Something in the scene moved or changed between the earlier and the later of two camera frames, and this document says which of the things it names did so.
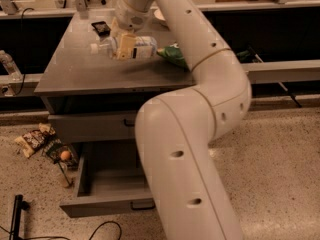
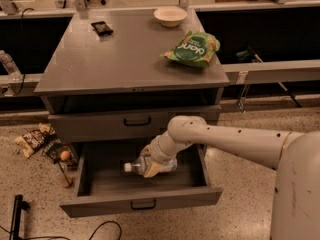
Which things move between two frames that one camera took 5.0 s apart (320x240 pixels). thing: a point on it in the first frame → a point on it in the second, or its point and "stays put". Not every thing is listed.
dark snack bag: (61, 153) stays put
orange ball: (65, 155) stays put
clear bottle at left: (13, 71) stays put
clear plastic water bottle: (144, 47) → (137, 166)
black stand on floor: (19, 206) stays put
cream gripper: (131, 17) → (155, 149)
